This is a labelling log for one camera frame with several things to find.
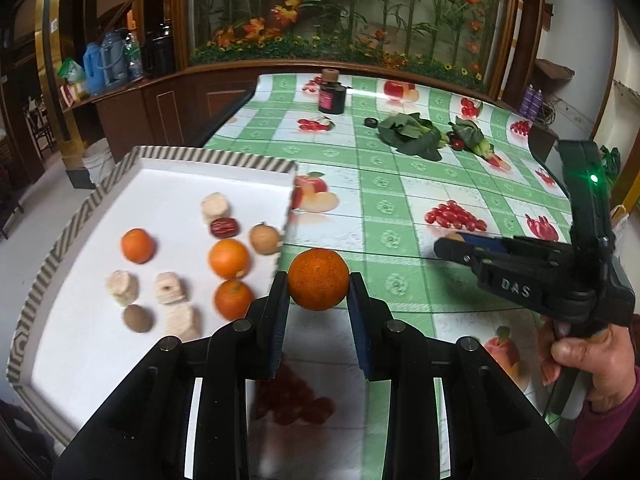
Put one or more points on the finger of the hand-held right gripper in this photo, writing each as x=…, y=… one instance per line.
x=485, y=242
x=455, y=251

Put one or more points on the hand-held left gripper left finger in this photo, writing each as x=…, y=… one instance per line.
x=275, y=345

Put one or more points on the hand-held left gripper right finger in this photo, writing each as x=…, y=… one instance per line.
x=361, y=330

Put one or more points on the small orange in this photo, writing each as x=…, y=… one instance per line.
x=228, y=258
x=232, y=300
x=137, y=245

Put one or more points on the large dark orange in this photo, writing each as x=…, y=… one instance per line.
x=318, y=278

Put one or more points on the pale corn cob piece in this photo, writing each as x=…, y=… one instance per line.
x=170, y=287
x=121, y=287
x=216, y=207
x=182, y=321

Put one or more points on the tan round longan fruit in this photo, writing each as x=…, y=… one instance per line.
x=264, y=238

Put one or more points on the red date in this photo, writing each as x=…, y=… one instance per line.
x=224, y=227

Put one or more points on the white tray with striped rim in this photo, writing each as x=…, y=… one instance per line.
x=75, y=285

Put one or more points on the person's right forearm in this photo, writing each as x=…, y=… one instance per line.
x=610, y=440

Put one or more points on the person's right hand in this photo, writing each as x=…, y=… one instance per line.
x=615, y=360

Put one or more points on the green checkered fruit-print tablecloth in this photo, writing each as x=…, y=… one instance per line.
x=380, y=185

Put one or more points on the dark red cherry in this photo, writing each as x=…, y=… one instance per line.
x=457, y=144

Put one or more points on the leafy green vegetable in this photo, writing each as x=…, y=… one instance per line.
x=470, y=135
x=410, y=132

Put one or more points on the purple bottles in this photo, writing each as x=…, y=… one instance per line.
x=531, y=102

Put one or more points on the small black lid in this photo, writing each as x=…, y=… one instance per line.
x=370, y=122

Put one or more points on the dark bottle with brown cap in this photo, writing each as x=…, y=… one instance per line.
x=331, y=92

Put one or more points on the white bucket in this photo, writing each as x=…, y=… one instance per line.
x=100, y=165

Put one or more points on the glass case with artificial flowers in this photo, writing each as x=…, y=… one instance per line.
x=350, y=10

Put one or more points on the wooden cabinet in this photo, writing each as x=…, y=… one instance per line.
x=165, y=105

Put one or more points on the black kettle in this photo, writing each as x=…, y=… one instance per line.
x=159, y=52

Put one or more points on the wooden chair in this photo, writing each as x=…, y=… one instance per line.
x=40, y=130

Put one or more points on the clear plastic bottle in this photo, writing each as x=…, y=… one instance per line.
x=134, y=57

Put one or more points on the blue-grey thermos jug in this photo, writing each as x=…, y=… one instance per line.
x=114, y=60

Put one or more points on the blue plastic jug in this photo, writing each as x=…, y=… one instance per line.
x=94, y=70

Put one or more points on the green bag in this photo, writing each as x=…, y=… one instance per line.
x=71, y=71

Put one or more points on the wooden wall shelf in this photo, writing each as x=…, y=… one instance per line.
x=554, y=69

